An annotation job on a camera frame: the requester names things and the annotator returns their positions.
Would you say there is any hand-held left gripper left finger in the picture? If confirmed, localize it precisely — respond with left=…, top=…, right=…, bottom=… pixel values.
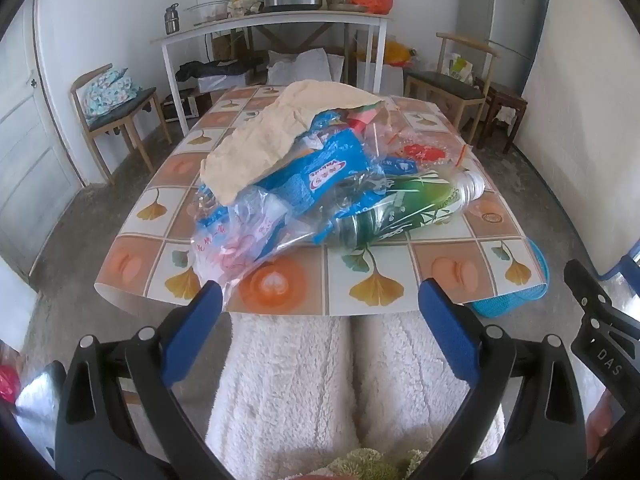
left=55, top=280, right=236, bottom=480

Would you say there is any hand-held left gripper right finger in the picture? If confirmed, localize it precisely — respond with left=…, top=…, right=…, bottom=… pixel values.
left=407, top=277, right=586, bottom=480

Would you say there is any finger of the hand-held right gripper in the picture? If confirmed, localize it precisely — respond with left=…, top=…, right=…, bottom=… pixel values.
left=563, top=259, right=613, bottom=321

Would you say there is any blue plastic basket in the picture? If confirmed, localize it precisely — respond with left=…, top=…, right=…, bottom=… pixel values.
left=467, top=237, right=552, bottom=319

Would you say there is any clear plastic bag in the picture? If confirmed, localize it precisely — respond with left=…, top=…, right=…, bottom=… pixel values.
left=190, top=185, right=321, bottom=306

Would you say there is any green plastic bottle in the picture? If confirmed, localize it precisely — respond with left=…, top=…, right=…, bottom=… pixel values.
left=312, top=167, right=488, bottom=248

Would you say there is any clear packet with red label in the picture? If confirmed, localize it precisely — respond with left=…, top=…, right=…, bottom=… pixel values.
left=365, top=110, right=473, bottom=181

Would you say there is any beige cloth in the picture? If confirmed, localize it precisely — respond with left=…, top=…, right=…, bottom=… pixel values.
left=200, top=80, right=388, bottom=206

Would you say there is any blue snack wrapper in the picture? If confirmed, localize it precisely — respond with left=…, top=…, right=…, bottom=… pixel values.
left=197, top=112, right=396, bottom=233

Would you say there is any red pink printed carton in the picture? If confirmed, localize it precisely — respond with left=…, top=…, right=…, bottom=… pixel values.
left=347, top=102, right=388, bottom=128

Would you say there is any person's right hand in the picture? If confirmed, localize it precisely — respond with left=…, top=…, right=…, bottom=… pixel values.
left=586, top=389, right=623, bottom=463

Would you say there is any blue plastic stool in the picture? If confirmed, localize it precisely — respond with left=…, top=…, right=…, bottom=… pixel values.
left=597, top=237, right=640, bottom=283

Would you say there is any ginkgo patterned tablecloth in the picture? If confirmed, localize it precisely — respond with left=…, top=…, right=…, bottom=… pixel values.
left=95, top=82, right=538, bottom=317

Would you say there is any green fluffy cloth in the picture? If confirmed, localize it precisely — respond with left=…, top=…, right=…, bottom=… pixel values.
left=320, top=447, right=426, bottom=480

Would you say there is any white mattress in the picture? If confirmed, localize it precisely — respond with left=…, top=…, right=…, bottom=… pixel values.
left=520, top=0, right=640, bottom=276

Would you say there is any red plastic bag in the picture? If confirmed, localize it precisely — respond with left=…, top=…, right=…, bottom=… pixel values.
left=0, top=365, right=21, bottom=406

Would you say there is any dark wooden stool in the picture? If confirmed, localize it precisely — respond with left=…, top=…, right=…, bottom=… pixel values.
left=475, top=77, right=528, bottom=155

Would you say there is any small white oven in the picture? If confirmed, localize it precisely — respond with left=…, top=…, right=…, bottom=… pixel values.
left=161, top=92, right=201, bottom=123

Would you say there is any wooden chair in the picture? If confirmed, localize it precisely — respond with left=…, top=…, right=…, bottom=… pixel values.
left=70, top=63, right=173, bottom=186

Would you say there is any white door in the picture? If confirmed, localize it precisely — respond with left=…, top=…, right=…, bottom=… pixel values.
left=0, top=0, right=86, bottom=276

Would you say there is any wooden armchair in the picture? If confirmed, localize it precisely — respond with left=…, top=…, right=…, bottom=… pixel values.
left=404, top=31, right=501, bottom=146

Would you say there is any flat white box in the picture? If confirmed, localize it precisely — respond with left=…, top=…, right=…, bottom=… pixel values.
left=197, top=72, right=253, bottom=96

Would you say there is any floral cushion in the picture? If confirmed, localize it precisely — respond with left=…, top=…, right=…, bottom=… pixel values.
left=81, top=69, right=138, bottom=120

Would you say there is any white printed bag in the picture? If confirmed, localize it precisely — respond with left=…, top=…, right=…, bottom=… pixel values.
left=447, top=52, right=475, bottom=85

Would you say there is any white carton box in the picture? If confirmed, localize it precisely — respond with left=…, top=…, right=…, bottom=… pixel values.
left=355, top=62, right=403, bottom=96

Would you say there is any black cloth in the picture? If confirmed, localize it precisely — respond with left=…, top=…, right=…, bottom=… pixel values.
left=175, top=57, right=266, bottom=83

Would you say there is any cardboard box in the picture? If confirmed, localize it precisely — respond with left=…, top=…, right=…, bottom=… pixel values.
left=212, top=30, right=251, bottom=63

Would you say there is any white sack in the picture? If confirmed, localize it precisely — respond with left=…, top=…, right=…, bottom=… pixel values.
left=266, top=49, right=346, bottom=86

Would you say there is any yellow bag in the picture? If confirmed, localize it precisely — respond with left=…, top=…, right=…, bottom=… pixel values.
left=382, top=40, right=418, bottom=68

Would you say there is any grey refrigerator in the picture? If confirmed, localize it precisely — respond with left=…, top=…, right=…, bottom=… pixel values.
left=456, top=0, right=548, bottom=93

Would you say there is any long white table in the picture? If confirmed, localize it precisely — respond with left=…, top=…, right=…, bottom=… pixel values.
left=150, top=10, right=396, bottom=136

